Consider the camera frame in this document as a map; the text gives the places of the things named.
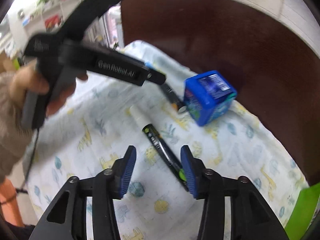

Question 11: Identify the black white marker pen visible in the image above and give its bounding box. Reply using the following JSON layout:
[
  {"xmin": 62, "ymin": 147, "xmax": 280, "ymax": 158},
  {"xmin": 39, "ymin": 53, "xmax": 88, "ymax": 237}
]
[{"xmin": 130, "ymin": 105, "xmax": 189, "ymax": 192}]

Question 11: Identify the beige knit sleeve forearm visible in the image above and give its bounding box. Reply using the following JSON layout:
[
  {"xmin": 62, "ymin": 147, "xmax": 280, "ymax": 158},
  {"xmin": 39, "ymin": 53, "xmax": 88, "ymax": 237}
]
[{"xmin": 0, "ymin": 72, "xmax": 33, "ymax": 182}]

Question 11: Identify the person's left hand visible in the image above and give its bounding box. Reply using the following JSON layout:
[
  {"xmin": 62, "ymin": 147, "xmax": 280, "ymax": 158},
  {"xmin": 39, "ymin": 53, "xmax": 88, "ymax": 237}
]
[{"xmin": 9, "ymin": 61, "xmax": 76, "ymax": 117}]

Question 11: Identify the green cardboard tray box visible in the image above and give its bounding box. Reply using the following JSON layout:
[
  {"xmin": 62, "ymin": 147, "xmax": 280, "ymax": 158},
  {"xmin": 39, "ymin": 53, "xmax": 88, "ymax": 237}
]
[{"xmin": 285, "ymin": 183, "xmax": 319, "ymax": 239}]

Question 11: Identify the black battery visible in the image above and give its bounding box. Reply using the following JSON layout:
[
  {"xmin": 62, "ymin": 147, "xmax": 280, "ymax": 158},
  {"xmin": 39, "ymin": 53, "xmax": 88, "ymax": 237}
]
[{"xmin": 160, "ymin": 83, "xmax": 187, "ymax": 114}]

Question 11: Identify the blue plastic cube box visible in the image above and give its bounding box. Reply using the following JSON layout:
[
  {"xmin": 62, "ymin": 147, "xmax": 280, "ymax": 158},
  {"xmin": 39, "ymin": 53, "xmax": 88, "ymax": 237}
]
[{"xmin": 183, "ymin": 70, "xmax": 238, "ymax": 127}]

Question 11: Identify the dark brown wooden headboard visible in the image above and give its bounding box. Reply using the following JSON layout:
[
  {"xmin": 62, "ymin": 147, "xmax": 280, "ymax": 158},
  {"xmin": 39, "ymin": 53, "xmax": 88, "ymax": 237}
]
[{"xmin": 121, "ymin": 0, "xmax": 319, "ymax": 185}]

